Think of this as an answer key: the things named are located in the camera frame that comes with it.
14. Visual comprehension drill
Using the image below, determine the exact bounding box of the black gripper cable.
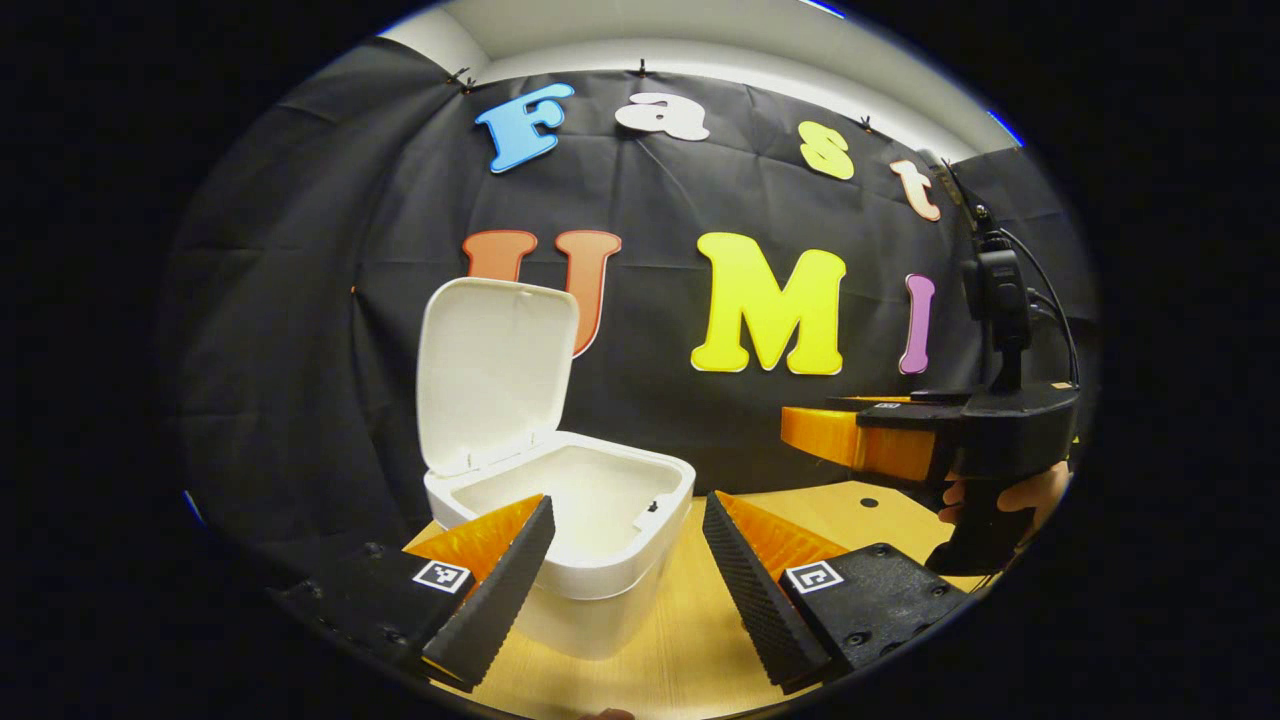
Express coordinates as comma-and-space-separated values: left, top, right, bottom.
1000, 228, 1083, 389

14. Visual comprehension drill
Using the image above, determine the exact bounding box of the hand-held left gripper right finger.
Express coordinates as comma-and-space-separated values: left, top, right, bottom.
702, 490, 971, 695

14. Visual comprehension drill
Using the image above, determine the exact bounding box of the white desktop garbage bin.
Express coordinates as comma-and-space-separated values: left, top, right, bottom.
415, 277, 697, 661

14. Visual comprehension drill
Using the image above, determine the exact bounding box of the black backdrop cloth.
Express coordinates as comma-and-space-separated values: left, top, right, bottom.
165, 38, 1101, 581

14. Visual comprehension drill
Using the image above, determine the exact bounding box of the row of black cloth clips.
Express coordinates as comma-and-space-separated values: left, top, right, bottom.
445, 60, 876, 133

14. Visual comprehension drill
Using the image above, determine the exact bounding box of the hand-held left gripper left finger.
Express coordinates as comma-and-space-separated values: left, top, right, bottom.
268, 494, 557, 693

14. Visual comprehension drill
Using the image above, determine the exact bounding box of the wooden desktop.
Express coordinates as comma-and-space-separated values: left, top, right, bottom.
400, 480, 1001, 720

